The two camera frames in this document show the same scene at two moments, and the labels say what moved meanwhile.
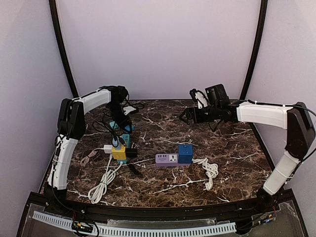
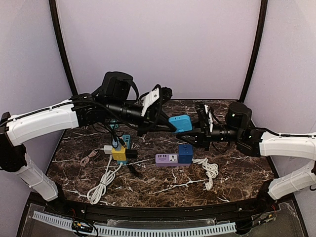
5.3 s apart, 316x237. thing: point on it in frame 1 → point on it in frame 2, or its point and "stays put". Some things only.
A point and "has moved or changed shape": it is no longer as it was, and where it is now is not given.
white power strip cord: [97, 192] stays put
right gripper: [191, 115] → [204, 131]
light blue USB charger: [115, 143] stays put
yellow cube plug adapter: [119, 154] stays put
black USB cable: [102, 122] has moved or changed shape
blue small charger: [128, 127] has moved or changed shape
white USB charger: [108, 148] stays put
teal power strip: [127, 138] stays put
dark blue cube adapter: [185, 153] stays put
